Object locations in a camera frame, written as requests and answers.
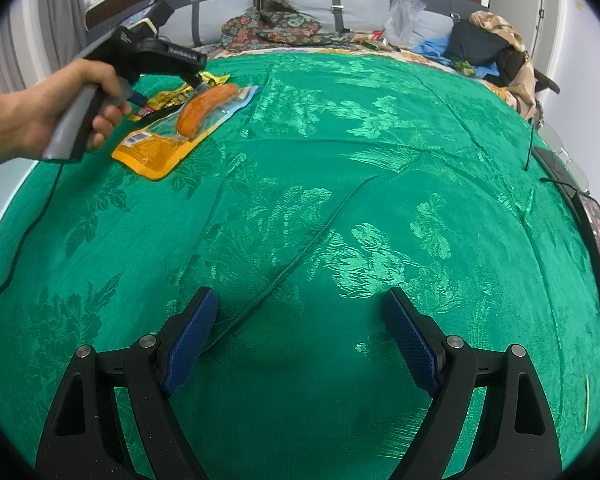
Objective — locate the clear plastic bag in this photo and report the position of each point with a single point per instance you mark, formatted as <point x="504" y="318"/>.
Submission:
<point x="402" y="15"/>

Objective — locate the orange sausage packet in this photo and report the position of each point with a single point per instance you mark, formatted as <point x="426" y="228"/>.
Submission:
<point x="150" y="150"/>

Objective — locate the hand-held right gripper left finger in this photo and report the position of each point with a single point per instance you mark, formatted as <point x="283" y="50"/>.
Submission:
<point x="190" y="345"/>

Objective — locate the black bag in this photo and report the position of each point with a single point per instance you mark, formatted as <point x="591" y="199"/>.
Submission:
<point x="475" y="42"/>

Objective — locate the pile of clothes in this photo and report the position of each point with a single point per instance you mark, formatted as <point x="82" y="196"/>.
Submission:
<point x="500" y="22"/>

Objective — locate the small red green packet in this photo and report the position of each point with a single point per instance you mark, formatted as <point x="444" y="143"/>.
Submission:
<point x="377" y="40"/>

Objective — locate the green floral blanket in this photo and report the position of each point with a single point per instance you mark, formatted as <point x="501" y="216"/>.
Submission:
<point x="305" y="210"/>

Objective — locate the yellow black printed snack packet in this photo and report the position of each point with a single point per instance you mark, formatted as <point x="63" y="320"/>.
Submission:
<point x="170" y="99"/>

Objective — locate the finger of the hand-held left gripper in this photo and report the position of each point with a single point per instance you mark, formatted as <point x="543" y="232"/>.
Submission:
<point x="137" y="98"/>
<point x="194" y="81"/>

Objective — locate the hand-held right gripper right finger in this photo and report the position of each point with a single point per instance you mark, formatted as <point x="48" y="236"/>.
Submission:
<point x="412" y="345"/>

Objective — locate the dark floral garment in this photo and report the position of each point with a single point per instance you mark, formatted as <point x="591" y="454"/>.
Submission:
<point x="280" y="25"/>

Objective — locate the blue cloth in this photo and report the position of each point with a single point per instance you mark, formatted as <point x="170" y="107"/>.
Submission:
<point x="430" y="47"/>

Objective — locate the person's left hand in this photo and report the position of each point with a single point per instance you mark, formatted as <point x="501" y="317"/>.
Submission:
<point x="50" y="105"/>

